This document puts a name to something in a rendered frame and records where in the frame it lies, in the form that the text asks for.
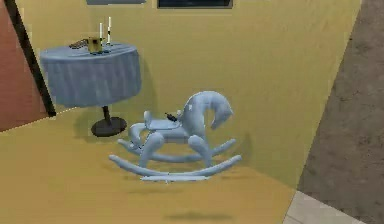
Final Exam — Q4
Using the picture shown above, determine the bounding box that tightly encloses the pale blue rocking horse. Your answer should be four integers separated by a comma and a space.
108, 90, 243, 183

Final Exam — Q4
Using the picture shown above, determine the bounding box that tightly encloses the round table with blue cloth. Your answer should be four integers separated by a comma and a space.
39, 42, 142, 138

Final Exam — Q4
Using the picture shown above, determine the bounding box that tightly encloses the dark framed picture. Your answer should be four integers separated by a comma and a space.
157, 0, 234, 9

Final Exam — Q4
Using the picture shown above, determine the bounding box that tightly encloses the dark flat object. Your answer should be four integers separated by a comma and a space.
68, 38, 89, 50

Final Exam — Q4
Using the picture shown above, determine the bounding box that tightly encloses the grey framed picture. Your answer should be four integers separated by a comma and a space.
86, 0, 147, 6

